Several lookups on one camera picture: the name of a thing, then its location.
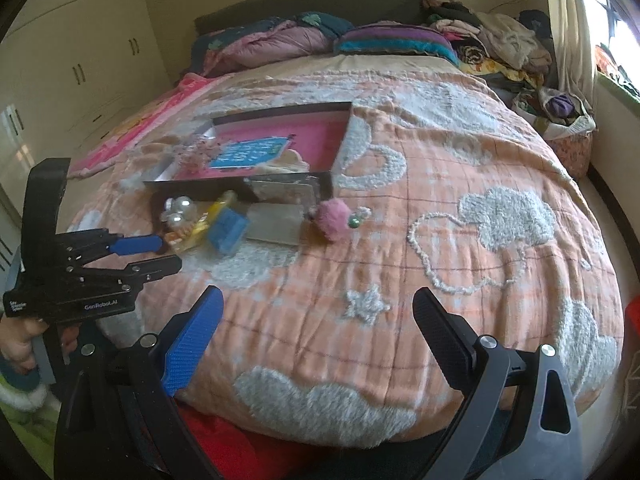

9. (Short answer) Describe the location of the pink printed blanket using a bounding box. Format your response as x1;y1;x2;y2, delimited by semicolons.
67;72;236;178

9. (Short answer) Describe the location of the purple striped fuzzy pillow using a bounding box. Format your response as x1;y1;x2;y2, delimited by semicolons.
332;22;458;63

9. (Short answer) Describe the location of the small blue box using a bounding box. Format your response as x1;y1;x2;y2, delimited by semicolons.
207;208;249;255

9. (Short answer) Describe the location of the pink and teal folded comforter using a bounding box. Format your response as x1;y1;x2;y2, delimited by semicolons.
189;10;356;78

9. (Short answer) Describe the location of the pile of clothes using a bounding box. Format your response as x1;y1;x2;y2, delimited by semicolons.
425;0;556;96

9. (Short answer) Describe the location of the dark bed headboard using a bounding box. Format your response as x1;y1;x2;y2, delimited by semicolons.
194;0;431;36

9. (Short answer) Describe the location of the person's left hand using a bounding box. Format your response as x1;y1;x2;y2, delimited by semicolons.
0;310;80;376

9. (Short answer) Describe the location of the red object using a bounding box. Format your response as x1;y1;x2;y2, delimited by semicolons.
622;295;640;331

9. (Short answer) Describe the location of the green and white cloth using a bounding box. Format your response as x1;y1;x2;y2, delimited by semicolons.
0;355;61;476

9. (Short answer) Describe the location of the red cloth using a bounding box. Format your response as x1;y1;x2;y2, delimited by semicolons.
175;402;331;480

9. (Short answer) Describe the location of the floral bag of clothes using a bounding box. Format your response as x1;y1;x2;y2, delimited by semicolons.
515;85;598;181

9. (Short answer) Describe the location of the yellow translucent hair clip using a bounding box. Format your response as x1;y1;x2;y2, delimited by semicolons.
175;191;242;253

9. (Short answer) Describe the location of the white cloud hair claw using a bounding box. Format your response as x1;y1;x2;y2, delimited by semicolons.
270;149;308;175

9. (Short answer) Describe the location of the silvery plastic packet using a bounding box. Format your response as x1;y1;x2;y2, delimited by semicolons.
246;202;307;247

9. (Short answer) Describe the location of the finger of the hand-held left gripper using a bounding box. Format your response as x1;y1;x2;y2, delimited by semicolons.
70;255;182;291
66;230;163;264

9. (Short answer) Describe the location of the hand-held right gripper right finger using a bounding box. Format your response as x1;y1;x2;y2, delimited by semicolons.
411;287;586;480

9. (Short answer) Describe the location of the blue printed card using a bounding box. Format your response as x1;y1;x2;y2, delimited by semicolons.
207;135;296;171

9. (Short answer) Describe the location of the colourful patterned cloth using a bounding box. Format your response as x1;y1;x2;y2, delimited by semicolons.
595;45;640;101

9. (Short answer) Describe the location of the pearl hair clip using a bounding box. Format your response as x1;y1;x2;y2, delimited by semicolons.
161;195;201;233

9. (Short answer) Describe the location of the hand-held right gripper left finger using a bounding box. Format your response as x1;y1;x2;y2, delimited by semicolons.
54;285;226;480

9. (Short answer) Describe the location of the cream curtain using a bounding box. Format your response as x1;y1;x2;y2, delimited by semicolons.
542;0;601;116

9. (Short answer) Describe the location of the pink polka dot pouch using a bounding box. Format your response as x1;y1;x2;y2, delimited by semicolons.
172;140;222;173

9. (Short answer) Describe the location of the beige bed sheet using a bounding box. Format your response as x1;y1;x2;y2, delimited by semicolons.
235;52;466;78

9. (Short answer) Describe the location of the pink pompom keychain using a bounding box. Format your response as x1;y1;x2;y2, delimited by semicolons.
306;199;372;245

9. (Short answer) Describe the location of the cream wardrobe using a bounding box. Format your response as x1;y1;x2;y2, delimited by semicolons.
0;0;173;261

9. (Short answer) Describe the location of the window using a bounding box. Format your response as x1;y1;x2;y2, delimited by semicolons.
570;0;640;101

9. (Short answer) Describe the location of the cardboard box with pink bottom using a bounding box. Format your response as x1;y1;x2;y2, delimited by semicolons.
144;101;353;207

